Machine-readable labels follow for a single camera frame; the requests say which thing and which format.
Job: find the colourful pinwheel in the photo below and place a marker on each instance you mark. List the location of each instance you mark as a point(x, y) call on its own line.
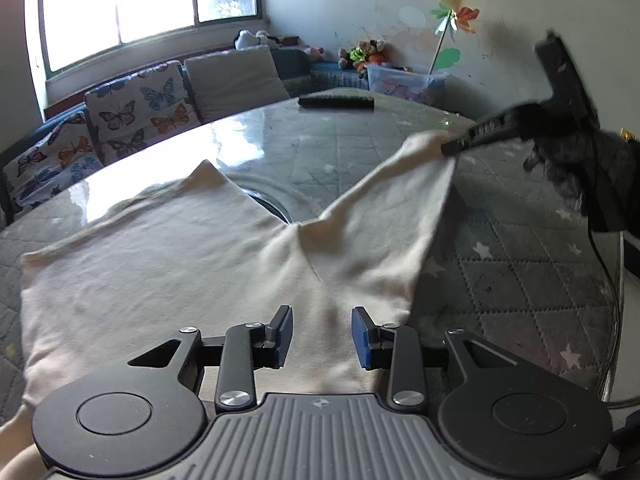
point(452, 17)

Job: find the white plush toy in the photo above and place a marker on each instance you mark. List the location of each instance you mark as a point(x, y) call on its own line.
point(252, 39)

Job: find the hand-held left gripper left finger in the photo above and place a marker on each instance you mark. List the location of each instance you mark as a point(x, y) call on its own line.
point(282, 336)

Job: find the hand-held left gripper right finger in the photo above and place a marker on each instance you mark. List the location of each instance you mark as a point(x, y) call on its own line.
point(361, 341)

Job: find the window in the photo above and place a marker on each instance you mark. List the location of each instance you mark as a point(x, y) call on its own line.
point(150, 5)

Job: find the beige cushion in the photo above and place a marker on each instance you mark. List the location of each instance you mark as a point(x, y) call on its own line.
point(235, 82)

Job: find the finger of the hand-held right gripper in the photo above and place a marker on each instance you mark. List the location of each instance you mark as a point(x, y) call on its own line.
point(480, 132)

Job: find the pink plush toy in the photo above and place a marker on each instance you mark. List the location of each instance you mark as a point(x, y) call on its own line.
point(316, 52)

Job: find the cream garment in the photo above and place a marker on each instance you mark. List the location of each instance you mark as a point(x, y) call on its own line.
point(150, 270)

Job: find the black remote control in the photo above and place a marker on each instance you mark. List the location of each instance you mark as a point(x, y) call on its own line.
point(336, 101)

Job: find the clear plastic storage box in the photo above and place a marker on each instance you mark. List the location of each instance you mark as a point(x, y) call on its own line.
point(405, 85)

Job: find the grey quilted table cover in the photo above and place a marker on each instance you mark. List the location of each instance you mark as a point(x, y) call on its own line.
point(525, 285)

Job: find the dark teal cushion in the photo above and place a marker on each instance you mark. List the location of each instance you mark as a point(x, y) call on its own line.
point(291, 62)

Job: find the person's right hand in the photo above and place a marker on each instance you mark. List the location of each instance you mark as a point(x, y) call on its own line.
point(562, 170)

